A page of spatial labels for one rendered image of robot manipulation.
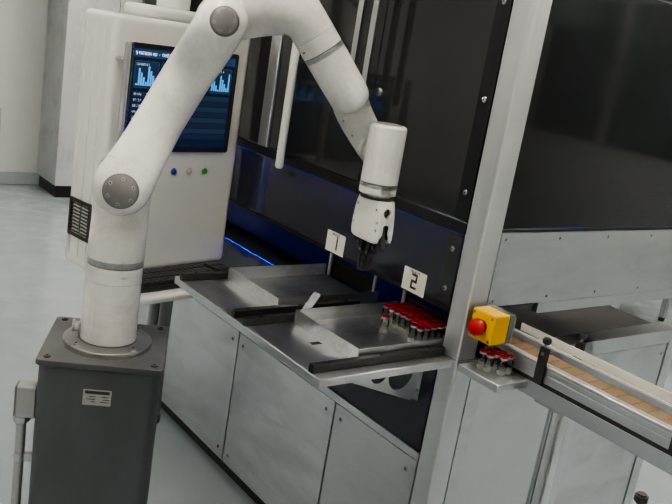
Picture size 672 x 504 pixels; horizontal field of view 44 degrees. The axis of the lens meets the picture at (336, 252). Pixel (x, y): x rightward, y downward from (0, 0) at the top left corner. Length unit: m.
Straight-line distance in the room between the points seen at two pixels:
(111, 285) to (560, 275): 1.13
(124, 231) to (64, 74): 5.00
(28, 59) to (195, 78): 5.48
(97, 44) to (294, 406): 1.21
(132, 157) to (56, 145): 5.16
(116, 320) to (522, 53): 1.05
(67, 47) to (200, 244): 4.18
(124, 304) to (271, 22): 0.67
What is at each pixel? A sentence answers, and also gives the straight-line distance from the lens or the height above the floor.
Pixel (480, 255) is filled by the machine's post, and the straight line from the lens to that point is 1.98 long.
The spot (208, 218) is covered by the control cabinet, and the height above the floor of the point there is 0.95.
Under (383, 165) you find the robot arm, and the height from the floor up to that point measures 1.33.
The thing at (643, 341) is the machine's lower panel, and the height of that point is 0.85.
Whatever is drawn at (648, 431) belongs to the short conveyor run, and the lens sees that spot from 1.88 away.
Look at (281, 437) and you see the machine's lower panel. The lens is 2.70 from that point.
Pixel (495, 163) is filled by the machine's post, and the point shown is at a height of 1.37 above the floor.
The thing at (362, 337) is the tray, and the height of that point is 0.88.
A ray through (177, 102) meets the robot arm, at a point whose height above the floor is 1.41.
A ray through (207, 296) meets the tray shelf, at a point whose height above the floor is 0.88.
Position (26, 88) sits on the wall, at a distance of 7.20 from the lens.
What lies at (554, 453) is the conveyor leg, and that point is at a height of 0.72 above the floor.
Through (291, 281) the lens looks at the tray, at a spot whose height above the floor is 0.88.
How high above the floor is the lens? 1.59
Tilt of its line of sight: 15 degrees down
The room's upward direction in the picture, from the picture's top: 9 degrees clockwise
